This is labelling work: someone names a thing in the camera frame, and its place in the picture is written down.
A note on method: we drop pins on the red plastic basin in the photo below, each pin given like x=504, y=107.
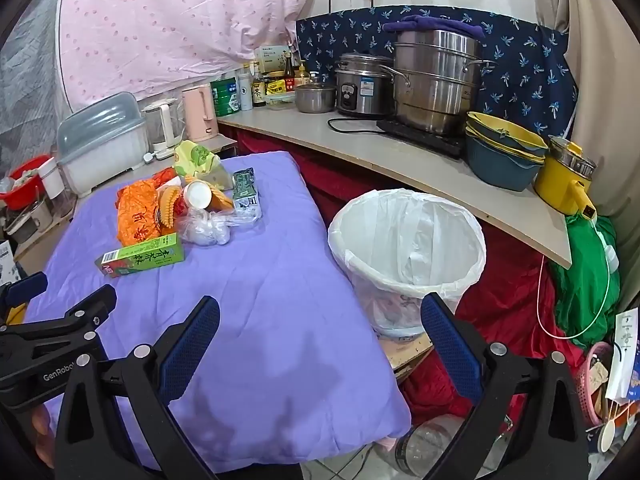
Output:
x=22, y=185

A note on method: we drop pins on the waste bin with white bag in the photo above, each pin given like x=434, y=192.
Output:
x=405, y=240

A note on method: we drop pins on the clear jar with white lid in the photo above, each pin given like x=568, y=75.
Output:
x=51, y=180

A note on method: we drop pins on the purple blanket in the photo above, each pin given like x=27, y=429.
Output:
x=260, y=300

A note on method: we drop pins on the steel rice cooker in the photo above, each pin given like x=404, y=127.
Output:
x=360, y=90

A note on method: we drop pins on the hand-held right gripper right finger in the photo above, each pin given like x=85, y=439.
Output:
x=450, y=347

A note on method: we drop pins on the white power adapter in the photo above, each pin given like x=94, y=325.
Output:
x=611, y=260

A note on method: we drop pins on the small condiment bottle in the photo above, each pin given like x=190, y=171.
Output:
x=302, y=75

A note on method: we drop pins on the large steel steamer pot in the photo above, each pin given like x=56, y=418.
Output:
x=435, y=90

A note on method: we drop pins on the yellow strainer basin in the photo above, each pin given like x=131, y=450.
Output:
x=505, y=132
x=520, y=157

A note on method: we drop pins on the person's left hand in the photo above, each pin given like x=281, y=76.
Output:
x=44, y=435

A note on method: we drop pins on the green tin can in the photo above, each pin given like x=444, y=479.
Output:
x=225, y=97

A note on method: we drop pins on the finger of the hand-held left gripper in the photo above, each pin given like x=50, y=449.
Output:
x=92, y=310
x=25, y=287

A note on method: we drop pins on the white plastic spoon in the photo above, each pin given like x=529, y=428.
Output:
x=606, y=437

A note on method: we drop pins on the red snack wrapper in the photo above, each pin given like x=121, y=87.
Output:
x=162, y=176

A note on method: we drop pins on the white glass kettle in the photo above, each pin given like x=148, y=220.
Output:
x=160, y=125

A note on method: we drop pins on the pink electric kettle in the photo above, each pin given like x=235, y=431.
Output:
x=199, y=115

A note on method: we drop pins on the small steel pot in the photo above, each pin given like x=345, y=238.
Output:
x=315, y=97

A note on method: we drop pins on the beige curtain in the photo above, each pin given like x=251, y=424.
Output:
x=600, y=60

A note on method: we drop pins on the grey plastic sheet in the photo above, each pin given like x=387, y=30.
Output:
x=30, y=85

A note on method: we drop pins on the blue plastic basin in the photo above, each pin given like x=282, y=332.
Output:
x=500, y=175
x=475, y=135

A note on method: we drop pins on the white paper package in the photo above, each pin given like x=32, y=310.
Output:
x=625, y=350

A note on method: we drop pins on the navy printed cloth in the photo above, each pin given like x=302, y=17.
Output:
x=525, y=70

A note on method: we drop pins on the pink dotted curtain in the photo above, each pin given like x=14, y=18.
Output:
x=175, y=20

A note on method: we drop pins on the brown cardboard piece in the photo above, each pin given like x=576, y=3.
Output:
x=405, y=355

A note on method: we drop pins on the red cloth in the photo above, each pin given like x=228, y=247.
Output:
x=500, y=310

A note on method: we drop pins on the clear plastic bag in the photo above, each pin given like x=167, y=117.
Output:
x=205, y=230

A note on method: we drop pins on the dark sauce bottle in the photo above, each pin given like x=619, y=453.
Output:
x=258, y=90

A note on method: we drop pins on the clear plastic bottle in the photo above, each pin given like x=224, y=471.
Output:
x=425, y=447

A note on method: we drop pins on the yellow foam net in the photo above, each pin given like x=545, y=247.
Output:
x=169, y=207

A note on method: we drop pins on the purple cloth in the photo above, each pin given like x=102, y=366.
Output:
x=430, y=22

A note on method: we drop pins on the green white milk carton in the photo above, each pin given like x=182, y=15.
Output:
x=246, y=192

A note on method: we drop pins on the yellow electric pot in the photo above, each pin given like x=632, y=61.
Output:
x=555, y=185

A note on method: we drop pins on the orange snack bag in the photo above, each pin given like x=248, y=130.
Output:
x=137, y=215

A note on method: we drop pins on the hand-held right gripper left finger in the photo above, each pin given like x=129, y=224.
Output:
x=192, y=342

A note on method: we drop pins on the orange paper cup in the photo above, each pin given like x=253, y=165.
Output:
x=197, y=194

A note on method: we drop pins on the tall sauce bottle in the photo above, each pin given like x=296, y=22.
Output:
x=289, y=75

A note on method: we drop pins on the glass food container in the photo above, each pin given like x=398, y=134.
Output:
x=280, y=102

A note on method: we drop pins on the pink plastic basket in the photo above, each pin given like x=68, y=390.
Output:
x=591, y=385

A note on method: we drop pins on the yellow green snack wrapper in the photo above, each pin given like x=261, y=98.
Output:
x=197, y=157

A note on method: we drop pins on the yellow label jar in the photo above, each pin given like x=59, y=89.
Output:
x=279, y=86

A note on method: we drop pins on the black induction cooktop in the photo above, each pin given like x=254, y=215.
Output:
x=425, y=141

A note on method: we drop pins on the dish box with grey lid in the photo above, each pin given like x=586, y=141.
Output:
x=100, y=160

